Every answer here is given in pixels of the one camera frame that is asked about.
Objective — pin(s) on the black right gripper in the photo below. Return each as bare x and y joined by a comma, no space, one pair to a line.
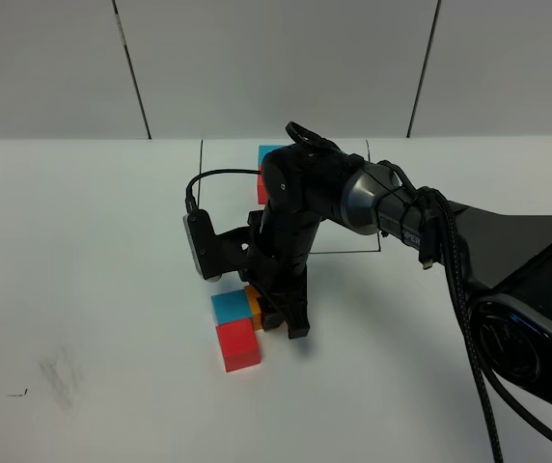
277,254

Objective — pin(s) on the orange cube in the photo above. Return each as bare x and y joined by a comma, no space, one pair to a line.
253,299

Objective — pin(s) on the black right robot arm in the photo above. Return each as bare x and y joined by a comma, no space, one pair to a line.
500,264

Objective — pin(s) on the red template cube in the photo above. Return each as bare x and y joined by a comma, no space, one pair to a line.
261,190

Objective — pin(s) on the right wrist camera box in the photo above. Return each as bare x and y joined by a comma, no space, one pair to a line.
215,254

